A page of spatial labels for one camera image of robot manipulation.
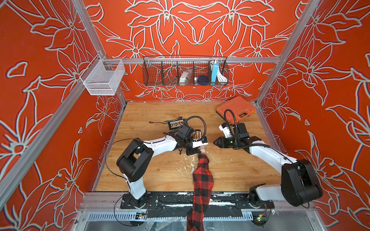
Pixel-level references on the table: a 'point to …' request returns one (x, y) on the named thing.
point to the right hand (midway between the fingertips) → (213, 142)
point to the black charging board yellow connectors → (175, 124)
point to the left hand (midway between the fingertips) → (199, 146)
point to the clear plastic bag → (184, 79)
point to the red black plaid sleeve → (203, 183)
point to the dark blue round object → (203, 80)
